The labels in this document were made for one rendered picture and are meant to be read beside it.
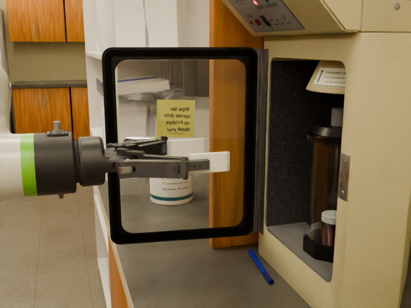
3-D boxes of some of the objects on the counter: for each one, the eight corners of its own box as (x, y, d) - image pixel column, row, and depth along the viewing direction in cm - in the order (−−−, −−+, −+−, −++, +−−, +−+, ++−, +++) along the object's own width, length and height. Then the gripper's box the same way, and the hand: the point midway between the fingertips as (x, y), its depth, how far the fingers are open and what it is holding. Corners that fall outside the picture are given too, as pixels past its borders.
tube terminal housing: (353, 239, 111) (381, -116, 94) (463, 310, 81) (534, -192, 64) (257, 252, 104) (268, -130, 87) (339, 337, 74) (380, -223, 57)
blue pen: (252, 253, 104) (252, 249, 103) (274, 284, 90) (274, 279, 90) (248, 254, 104) (248, 249, 103) (268, 285, 90) (268, 280, 90)
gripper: (80, 154, 58) (244, 144, 65) (71, 125, 80) (196, 120, 87) (83, 211, 60) (243, 195, 67) (74, 167, 81) (196, 159, 88)
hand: (205, 154), depth 76 cm, fingers open, 11 cm apart
